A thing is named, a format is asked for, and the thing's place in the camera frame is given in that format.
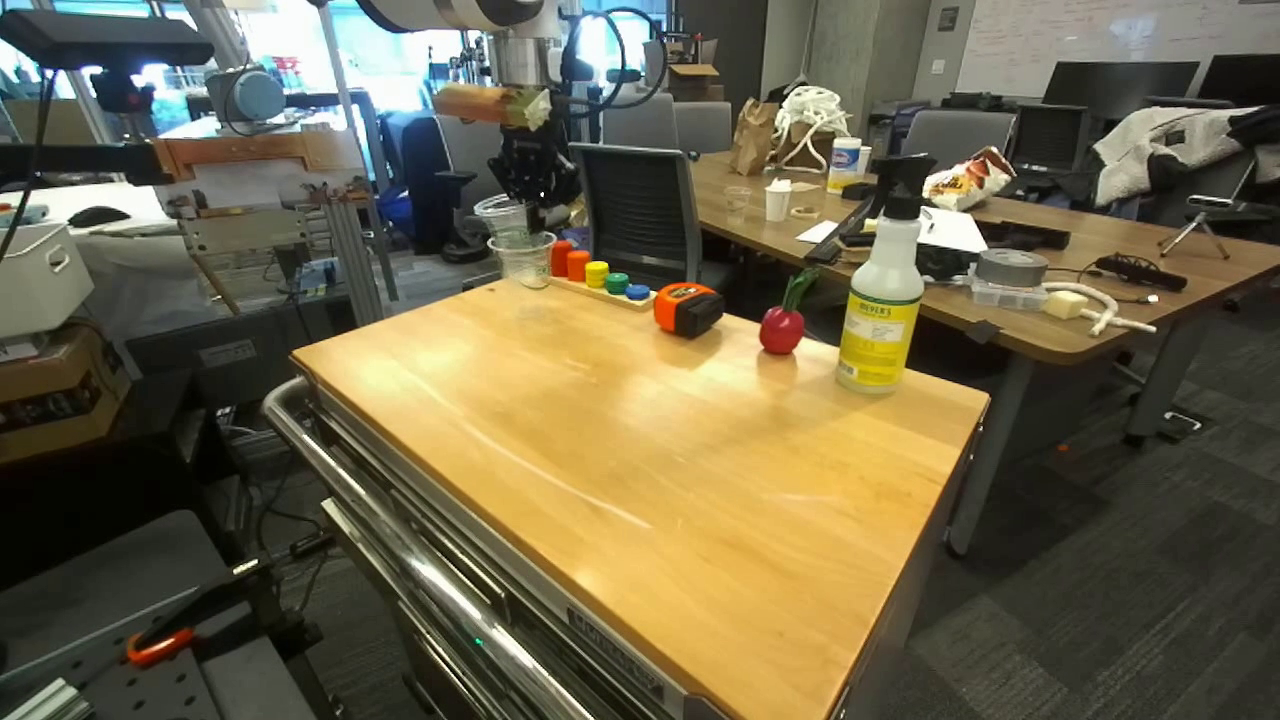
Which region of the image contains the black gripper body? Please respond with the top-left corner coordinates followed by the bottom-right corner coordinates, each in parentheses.
top-left (484, 125), bottom-right (589, 207)

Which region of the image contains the wooden cylinder toy base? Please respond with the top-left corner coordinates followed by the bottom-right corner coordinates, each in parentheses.
top-left (546, 268), bottom-right (659, 311)

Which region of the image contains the blue office chair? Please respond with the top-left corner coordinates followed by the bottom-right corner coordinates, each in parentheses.
top-left (376, 111), bottom-right (463, 256)

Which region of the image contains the orange black tape measure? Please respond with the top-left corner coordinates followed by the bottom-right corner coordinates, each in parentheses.
top-left (652, 276), bottom-right (726, 339)

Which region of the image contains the brown paper bag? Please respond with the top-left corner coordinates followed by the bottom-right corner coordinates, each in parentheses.
top-left (726, 98), bottom-right (785, 180)

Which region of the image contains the red toy apple green stem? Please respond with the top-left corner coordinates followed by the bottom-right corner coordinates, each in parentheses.
top-left (754, 266), bottom-right (824, 359)

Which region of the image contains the wooden side table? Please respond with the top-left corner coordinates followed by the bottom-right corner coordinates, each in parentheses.
top-left (153, 122), bottom-right (371, 186)

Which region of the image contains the long black bar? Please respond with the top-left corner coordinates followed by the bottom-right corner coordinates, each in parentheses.
top-left (800, 196), bottom-right (885, 268)

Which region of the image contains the blue-grey motor housing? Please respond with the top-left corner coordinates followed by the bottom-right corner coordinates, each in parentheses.
top-left (198, 61), bottom-right (292, 131)

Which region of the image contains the white plastic bottle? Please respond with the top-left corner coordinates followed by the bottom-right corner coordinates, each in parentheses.
top-left (824, 131), bottom-right (873, 199)

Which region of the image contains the white yellow-label spray bottle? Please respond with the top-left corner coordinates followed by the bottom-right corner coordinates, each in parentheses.
top-left (837, 154), bottom-right (937, 398)

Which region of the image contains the white printed paper sheet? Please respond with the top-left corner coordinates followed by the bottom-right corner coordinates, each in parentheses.
top-left (915, 203), bottom-right (993, 259)

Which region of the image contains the printed snack bag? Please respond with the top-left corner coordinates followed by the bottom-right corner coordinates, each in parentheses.
top-left (924, 142), bottom-right (1018, 213)

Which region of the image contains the black flat panel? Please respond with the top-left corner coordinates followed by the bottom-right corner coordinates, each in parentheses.
top-left (0, 7), bottom-right (215, 71)

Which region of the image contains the white box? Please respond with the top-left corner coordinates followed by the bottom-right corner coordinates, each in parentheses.
top-left (0, 219), bottom-right (97, 339)

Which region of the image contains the cardboard box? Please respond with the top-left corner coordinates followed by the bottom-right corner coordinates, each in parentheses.
top-left (0, 325), bottom-right (142, 467)

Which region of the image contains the black computer monitor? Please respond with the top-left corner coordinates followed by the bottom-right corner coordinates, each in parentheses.
top-left (1041, 55), bottom-right (1207, 111)

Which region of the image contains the black remote control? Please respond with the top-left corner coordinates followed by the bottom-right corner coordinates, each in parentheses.
top-left (1090, 251), bottom-right (1192, 298)

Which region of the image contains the black perforated breadboard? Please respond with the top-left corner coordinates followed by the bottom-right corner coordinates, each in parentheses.
top-left (0, 511), bottom-right (315, 720)

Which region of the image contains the white jacket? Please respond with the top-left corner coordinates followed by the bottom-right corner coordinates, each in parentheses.
top-left (1090, 103), bottom-right (1261, 207)

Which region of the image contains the long wooden office desk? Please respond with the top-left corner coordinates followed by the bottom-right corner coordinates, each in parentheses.
top-left (692, 148), bottom-right (1280, 566)

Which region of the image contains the black cable loop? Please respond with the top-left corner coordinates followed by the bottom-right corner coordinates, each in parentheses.
top-left (573, 3), bottom-right (672, 111)

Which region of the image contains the white cable bundle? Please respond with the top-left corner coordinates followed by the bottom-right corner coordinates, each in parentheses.
top-left (771, 83), bottom-right (853, 171)

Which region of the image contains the steel drawer cart with handle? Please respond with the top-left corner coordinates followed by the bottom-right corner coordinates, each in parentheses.
top-left (258, 378), bottom-right (696, 720)

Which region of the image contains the grey duct tape roll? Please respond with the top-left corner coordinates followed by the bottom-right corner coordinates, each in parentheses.
top-left (972, 247), bottom-right (1051, 298)

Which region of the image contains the orange clamp handle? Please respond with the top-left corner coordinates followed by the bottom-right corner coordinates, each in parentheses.
top-left (121, 626), bottom-right (198, 674)

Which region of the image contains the small camera tripod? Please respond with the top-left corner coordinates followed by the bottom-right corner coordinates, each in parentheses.
top-left (1155, 196), bottom-right (1237, 266)

